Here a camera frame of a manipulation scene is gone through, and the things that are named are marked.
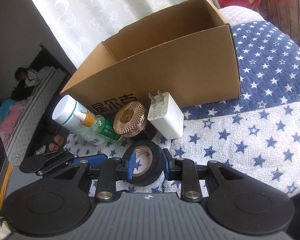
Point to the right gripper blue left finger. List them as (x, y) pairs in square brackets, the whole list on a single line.
[(112, 170)]

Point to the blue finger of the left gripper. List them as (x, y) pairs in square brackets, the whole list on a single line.
[(96, 159)]

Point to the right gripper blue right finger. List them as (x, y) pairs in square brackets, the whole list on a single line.
[(184, 171)]

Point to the black electrical tape roll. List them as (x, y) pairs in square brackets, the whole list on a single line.
[(148, 162)]

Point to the green dropper bottle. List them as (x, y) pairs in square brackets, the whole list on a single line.
[(98, 125)]

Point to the rose gold lid jar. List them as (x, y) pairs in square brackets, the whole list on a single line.
[(130, 120)]

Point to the white pill bottle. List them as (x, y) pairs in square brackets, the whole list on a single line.
[(63, 114)]

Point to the white USB charger plug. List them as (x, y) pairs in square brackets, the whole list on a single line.
[(165, 115)]

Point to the white sneakers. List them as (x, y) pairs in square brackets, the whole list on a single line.
[(40, 150)]

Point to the pink slippers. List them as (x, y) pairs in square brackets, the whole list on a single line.
[(57, 143)]

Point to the pink bedding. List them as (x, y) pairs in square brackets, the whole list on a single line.
[(9, 123)]

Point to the person sitting on bed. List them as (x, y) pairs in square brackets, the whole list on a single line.
[(27, 82)]

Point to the star pattern blanket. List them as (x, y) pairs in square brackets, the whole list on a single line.
[(259, 132)]

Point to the bed with white mattress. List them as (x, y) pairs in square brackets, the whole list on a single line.
[(54, 78)]

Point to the brown cardboard box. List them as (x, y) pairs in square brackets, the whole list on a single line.
[(187, 50)]

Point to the white lace curtain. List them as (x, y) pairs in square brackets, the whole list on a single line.
[(79, 25)]

